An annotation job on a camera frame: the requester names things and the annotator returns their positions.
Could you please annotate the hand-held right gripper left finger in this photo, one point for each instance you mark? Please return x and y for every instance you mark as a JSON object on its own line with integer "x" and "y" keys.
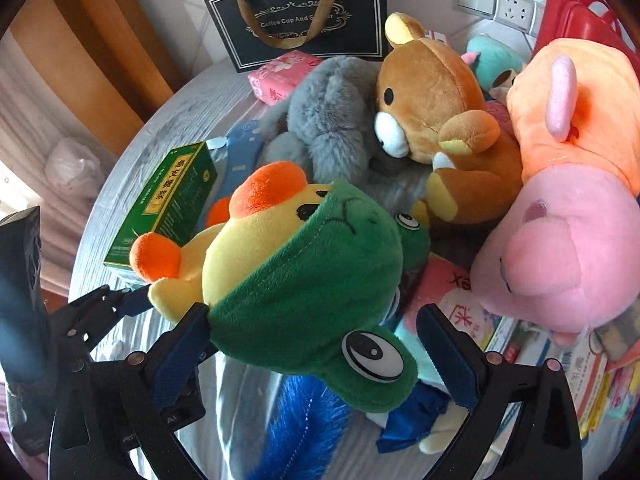
{"x": 180, "y": 355}

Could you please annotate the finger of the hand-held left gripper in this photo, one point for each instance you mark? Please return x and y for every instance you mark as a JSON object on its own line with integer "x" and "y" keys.
{"x": 132, "y": 300}

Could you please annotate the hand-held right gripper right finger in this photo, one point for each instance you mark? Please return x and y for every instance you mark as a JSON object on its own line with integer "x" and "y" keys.
{"x": 447, "y": 360}

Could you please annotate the yellow duck plush frog hood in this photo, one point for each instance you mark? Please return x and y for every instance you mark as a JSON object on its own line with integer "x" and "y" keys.
{"x": 300, "y": 270}

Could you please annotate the pink pig plush orange dress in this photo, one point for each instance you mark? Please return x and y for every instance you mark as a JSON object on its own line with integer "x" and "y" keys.
{"x": 560, "y": 240}

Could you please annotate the pink tissue pack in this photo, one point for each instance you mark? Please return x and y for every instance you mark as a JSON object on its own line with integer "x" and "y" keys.
{"x": 280, "y": 80}
{"x": 450, "y": 300}

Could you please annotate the small doll in blue clothes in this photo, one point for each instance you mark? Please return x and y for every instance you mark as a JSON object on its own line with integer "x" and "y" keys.
{"x": 410, "y": 420}

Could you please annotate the green medicine box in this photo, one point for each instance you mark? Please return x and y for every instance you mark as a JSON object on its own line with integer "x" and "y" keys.
{"x": 170, "y": 195}

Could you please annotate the white red toothpaste box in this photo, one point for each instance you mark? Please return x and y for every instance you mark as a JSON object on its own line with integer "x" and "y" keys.
{"x": 580, "y": 375}

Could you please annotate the blue fluffy duster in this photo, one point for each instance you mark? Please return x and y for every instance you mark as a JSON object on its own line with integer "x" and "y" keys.
{"x": 300, "y": 430}

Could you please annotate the white plastic bag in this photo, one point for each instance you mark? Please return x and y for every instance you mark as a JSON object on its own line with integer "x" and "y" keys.
{"x": 75, "y": 165}

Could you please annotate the pale pink curtain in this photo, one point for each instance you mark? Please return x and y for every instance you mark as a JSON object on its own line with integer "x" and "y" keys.
{"x": 25, "y": 150}

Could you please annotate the grey plush toy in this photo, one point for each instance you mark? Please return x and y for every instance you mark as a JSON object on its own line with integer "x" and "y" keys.
{"x": 325, "y": 120}

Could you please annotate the brown bear plush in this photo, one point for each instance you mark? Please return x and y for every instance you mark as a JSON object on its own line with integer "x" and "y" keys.
{"x": 435, "y": 85}

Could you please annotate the teal plush toy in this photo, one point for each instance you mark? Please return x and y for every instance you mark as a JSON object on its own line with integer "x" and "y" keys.
{"x": 487, "y": 60}

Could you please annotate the black gift bag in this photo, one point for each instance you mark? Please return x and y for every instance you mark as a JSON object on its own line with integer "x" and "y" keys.
{"x": 360, "y": 20}

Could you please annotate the red toy suitcase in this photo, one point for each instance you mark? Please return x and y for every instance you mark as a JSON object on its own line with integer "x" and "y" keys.
{"x": 565, "y": 20}

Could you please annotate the wooden wall pillar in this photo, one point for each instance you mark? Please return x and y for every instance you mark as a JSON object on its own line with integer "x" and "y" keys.
{"x": 90, "y": 35}

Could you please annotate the white wall socket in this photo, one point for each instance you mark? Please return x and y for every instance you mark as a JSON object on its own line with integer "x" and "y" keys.
{"x": 515, "y": 7}

